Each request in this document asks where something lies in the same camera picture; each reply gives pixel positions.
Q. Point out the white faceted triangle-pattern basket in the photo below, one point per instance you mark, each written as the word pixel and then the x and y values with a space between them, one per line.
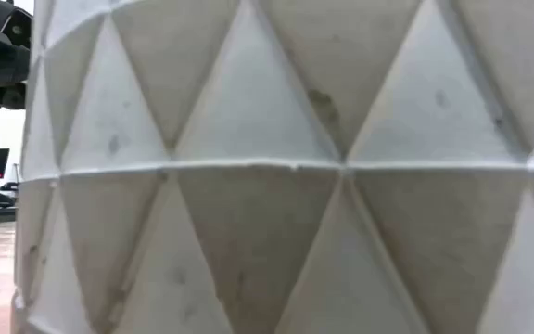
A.
pixel 267 185

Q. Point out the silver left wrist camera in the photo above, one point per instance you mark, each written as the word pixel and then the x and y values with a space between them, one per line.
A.
pixel 16 29

